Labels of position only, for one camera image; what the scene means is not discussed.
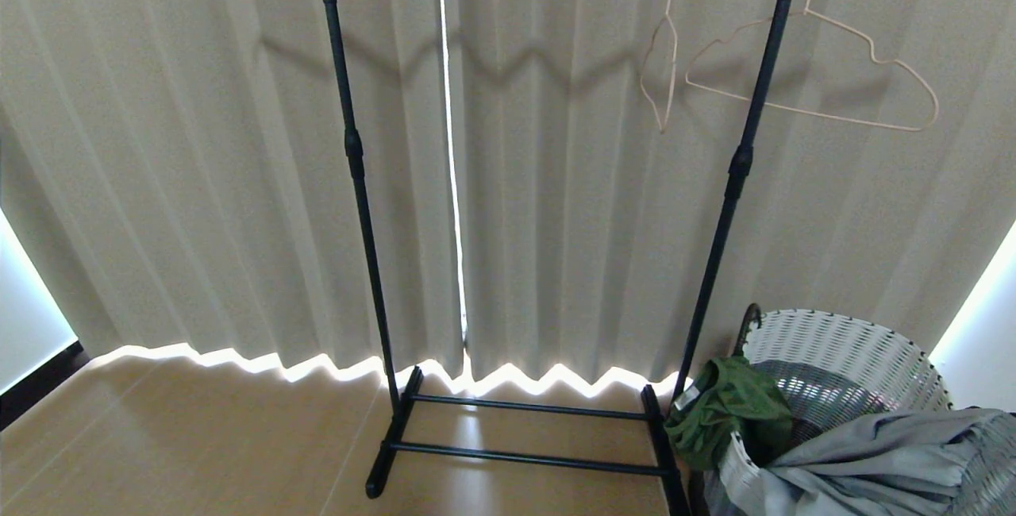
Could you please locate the green garment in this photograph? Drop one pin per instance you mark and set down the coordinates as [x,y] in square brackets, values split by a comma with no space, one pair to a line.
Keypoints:
[724,413]

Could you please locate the black clothes rack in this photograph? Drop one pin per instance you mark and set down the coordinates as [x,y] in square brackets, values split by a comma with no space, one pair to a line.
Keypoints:
[356,160]

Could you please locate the pink clothes hanger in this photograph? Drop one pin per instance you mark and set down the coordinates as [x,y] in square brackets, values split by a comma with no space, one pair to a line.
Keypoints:
[673,55]
[802,106]

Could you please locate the white laundry basket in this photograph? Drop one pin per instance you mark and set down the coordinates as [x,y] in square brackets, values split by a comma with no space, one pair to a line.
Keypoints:
[841,341]

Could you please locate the beige curtain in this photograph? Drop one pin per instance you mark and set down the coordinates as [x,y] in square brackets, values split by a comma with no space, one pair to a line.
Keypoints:
[198,182]

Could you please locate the pale grey shorts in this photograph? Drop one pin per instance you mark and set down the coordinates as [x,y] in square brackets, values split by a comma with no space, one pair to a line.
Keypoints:
[873,452]

